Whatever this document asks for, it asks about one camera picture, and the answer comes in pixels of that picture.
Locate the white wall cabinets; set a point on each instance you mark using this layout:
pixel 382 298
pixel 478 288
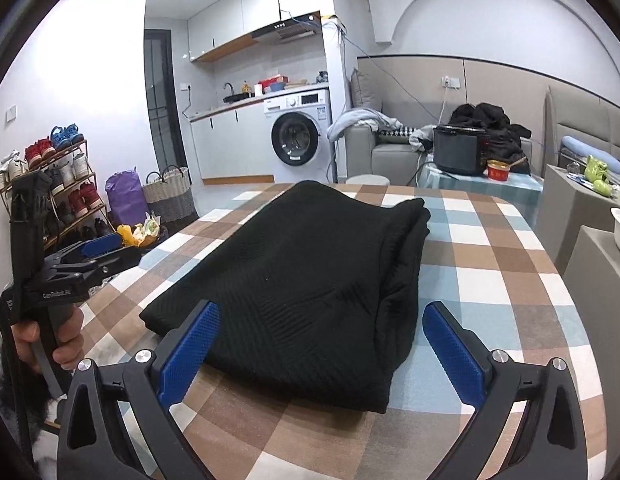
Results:
pixel 225 15

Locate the white round stool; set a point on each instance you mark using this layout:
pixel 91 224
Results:
pixel 367 179

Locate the grey sofa cushion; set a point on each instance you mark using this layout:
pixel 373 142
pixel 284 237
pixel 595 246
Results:
pixel 365 90

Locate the wall socket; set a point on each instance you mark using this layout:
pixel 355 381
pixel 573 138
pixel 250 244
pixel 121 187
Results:
pixel 450 82

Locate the small grey cabinet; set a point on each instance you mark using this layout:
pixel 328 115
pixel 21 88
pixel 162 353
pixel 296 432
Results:
pixel 560 210

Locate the checkered tablecloth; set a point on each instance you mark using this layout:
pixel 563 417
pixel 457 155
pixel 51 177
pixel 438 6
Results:
pixel 490 270

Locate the black countertop oven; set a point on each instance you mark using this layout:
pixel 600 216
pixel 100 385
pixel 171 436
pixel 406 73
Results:
pixel 457 152

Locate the red box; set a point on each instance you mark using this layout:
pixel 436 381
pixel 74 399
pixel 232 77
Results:
pixel 270 82

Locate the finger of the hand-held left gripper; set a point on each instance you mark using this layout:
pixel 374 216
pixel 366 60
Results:
pixel 102 245
pixel 122 260

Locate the black knit sweater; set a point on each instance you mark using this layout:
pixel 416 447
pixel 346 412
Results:
pixel 300 270

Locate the person's left hand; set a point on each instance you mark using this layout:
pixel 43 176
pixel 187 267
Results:
pixel 70 340

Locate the large grey cabinet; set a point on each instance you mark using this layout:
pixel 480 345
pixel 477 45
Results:
pixel 600 310

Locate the red noodle cup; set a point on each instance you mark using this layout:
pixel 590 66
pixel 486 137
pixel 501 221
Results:
pixel 497 172

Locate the woven basket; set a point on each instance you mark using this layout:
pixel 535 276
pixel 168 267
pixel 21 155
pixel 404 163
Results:
pixel 170 192

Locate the white kitchen base cabinets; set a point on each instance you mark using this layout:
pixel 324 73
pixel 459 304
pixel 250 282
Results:
pixel 225 135

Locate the small table with plaid cloth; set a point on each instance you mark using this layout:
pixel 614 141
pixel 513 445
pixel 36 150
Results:
pixel 465 182

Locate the houndstooth cushion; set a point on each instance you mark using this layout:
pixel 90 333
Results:
pixel 397 131

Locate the grey sofa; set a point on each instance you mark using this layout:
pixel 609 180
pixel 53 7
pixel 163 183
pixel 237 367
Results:
pixel 390 160

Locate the yellow snack bags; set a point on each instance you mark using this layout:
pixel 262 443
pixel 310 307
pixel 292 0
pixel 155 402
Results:
pixel 126 235

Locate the light switch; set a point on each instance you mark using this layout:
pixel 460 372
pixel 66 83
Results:
pixel 10 113

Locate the black jacket pile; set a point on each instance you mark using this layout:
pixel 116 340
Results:
pixel 495 125

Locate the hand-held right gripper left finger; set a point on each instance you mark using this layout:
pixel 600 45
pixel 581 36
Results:
pixel 190 350

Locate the grey clothing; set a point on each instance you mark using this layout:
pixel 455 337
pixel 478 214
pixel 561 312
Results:
pixel 355 117

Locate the purple bag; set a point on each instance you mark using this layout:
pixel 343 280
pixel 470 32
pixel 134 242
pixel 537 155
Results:
pixel 125 197

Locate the grey padded headboard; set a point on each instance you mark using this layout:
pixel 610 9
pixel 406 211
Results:
pixel 580 110

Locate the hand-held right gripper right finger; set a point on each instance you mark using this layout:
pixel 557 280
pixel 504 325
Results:
pixel 455 355

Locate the shoe rack with shoes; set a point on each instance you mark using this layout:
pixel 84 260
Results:
pixel 40 150

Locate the blue pillow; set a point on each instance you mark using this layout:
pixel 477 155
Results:
pixel 577 145

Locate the black door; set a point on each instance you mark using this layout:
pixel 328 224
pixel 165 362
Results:
pixel 162 105

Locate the range hood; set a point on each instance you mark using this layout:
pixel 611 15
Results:
pixel 290 30

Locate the black sink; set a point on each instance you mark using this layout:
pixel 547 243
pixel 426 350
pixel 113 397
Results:
pixel 237 97

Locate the green toy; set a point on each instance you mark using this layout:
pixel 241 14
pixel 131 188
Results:
pixel 595 170

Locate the white washing machine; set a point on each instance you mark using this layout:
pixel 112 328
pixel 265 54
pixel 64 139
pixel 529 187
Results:
pixel 295 140

